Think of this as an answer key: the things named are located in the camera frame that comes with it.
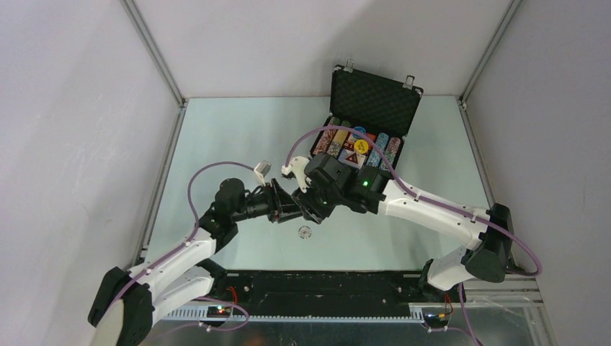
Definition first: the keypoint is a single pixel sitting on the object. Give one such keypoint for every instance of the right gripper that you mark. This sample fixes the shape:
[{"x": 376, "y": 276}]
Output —
[{"x": 310, "y": 210}]

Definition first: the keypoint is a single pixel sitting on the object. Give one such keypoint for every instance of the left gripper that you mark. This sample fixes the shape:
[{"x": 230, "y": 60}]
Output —
[{"x": 281, "y": 207}]

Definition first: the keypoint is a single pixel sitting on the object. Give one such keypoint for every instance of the blue playing card deck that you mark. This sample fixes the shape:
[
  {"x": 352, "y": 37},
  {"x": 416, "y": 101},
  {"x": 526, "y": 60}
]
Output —
[{"x": 362, "y": 159}]

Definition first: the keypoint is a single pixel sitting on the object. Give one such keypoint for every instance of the white poker chip front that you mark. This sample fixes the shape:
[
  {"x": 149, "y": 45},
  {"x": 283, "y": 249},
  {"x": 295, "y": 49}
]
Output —
[{"x": 304, "y": 232}]

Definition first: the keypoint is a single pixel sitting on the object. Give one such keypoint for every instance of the yellow big blind button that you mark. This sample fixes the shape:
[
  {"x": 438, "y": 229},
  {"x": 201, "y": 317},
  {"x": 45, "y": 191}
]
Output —
[{"x": 361, "y": 146}]

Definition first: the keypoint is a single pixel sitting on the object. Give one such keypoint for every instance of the black poker set case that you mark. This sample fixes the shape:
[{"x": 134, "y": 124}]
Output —
[{"x": 385, "y": 108}]

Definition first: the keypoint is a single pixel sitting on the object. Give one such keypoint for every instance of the all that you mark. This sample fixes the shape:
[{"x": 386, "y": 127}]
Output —
[{"x": 350, "y": 158}]

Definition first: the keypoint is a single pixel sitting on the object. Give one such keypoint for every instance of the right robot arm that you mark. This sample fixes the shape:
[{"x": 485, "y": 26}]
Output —
[{"x": 484, "y": 245}]

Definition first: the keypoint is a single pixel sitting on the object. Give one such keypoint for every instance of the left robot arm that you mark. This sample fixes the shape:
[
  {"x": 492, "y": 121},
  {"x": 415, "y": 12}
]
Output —
[{"x": 129, "y": 303}]

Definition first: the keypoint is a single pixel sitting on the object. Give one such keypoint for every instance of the red poker chip stack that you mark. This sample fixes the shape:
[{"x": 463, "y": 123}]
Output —
[{"x": 325, "y": 138}]

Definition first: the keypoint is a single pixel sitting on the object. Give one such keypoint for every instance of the grey poker chip stack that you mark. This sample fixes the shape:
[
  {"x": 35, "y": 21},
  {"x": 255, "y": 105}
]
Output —
[{"x": 338, "y": 140}]

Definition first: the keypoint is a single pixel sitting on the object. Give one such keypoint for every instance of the blue dealer button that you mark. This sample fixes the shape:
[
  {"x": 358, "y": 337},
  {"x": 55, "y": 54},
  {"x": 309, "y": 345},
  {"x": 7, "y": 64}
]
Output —
[{"x": 359, "y": 130}]

